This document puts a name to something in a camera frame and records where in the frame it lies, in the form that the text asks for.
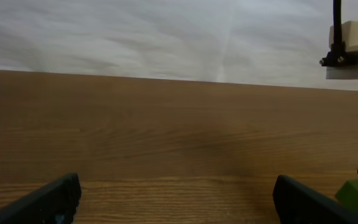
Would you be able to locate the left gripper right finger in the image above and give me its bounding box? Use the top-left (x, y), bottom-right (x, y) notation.
top-left (272, 174), bottom-right (358, 224)

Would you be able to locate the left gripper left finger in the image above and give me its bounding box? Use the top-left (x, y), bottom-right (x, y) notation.
top-left (0, 172), bottom-right (82, 224)

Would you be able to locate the green cube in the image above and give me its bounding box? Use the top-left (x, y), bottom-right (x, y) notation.
top-left (334, 178), bottom-right (358, 217)

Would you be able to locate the black cable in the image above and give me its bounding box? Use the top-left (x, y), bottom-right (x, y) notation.
top-left (319, 0), bottom-right (356, 67)

